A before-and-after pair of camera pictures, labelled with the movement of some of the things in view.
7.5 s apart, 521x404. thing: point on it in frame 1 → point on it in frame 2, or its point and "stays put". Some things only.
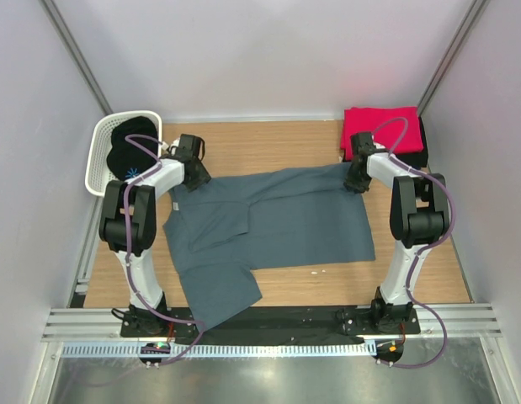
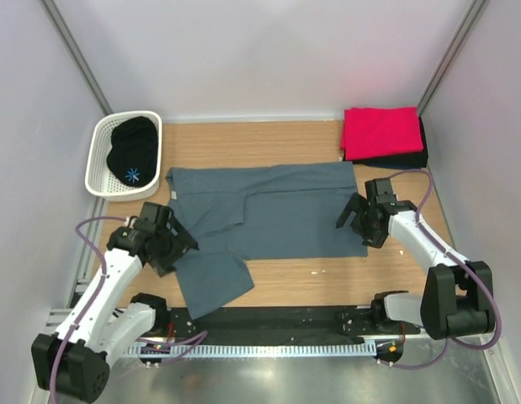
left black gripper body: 200,177 → 170,249
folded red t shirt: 395,129 stays put
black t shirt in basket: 125,160 stays put
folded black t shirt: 418,159 stays put
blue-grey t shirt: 220,231 stays put
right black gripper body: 357,180 → 363,223
